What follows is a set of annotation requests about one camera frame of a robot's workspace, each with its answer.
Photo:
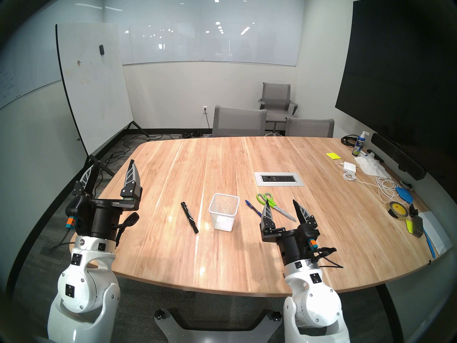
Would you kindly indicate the black and yellow tape roll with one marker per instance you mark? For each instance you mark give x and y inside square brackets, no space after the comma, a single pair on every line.
[392,209]

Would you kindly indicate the whiteboard cleaner spray bottle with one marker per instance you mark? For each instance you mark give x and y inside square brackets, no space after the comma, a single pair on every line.
[358,145]

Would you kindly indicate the blue ballpoint pen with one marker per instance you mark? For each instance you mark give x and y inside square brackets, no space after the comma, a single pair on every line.
[252,207]

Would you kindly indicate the yellow and black block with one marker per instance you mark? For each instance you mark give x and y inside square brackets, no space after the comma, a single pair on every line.
[416,226]

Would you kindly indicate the white power adapter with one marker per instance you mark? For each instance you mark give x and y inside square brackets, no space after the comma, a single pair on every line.
[350,166]

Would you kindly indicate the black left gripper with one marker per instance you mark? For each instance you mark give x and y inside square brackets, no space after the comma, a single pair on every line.
[103,217]

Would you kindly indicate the white mesh pen holder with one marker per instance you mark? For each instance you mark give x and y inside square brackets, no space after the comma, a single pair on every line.
[223,220]

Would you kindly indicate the large black wall television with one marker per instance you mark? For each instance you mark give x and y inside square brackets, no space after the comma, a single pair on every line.
[392,78]

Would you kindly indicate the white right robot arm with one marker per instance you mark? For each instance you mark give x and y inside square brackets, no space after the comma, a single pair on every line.
[314,303]

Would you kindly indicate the black permanent marker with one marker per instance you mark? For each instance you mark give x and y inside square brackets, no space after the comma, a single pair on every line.
[189,217]

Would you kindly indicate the gray swivel chair with armrests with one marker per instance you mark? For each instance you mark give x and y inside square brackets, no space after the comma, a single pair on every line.
[276,95]

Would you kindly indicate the wall whiteboard with handwriting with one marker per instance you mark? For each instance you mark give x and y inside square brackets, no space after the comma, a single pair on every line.
[28,67]

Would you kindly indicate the thin blue stick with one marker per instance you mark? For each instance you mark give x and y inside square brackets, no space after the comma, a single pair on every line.
[430,245]

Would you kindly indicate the rolling whiteboard on black stand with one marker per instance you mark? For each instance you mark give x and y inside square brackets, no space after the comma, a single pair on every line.
[93,88]

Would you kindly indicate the gray mesh office chair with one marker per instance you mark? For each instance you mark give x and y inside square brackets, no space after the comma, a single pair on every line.
[239,122]
[309,128]

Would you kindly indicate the wide wall glass whiteboard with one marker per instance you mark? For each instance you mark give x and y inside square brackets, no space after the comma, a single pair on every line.
[214,42]

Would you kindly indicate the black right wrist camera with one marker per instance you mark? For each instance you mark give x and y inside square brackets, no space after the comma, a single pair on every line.
[310,238]

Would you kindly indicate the crumpled white tissue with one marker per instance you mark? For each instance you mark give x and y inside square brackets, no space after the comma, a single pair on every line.
[369,165]

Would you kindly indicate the gray robot base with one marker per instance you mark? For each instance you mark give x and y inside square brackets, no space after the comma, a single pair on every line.
[214,335]

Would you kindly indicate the yellow sticky note pad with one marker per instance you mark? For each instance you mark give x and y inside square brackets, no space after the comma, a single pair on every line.
[333,155]

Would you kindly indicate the white paper sheet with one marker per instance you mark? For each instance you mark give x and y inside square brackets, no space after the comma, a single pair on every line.
[437,231]

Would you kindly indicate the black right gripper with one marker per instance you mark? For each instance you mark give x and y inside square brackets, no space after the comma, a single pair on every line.
[292,247]

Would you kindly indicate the flat blue plastic object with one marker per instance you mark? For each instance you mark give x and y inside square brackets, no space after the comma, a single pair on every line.
[404,195]

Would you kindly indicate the black video sound bar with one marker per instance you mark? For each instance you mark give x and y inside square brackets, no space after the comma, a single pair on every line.
[396,154]

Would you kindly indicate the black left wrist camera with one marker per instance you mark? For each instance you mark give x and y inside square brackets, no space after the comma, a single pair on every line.
[73,212]

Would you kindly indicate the small black bottle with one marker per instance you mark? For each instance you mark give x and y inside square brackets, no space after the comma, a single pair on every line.
[412,210]

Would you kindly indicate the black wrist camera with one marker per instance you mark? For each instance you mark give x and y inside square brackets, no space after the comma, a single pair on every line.
[310,238]
[73,212]

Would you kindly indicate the silver table power outlet panel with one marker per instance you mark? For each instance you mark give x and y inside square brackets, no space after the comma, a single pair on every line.
[278,179]

